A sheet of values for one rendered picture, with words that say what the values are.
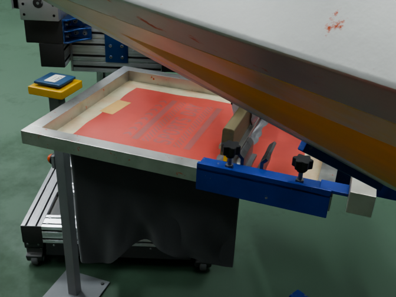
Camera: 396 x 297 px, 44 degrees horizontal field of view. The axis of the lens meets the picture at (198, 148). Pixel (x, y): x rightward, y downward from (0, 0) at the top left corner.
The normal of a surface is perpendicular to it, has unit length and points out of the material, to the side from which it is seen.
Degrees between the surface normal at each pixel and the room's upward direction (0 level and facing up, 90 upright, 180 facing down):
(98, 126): 0
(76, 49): 90
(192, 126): 0
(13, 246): 0
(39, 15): 90
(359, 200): 90
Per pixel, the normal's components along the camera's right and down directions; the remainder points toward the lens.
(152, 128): 0.04, -0.88
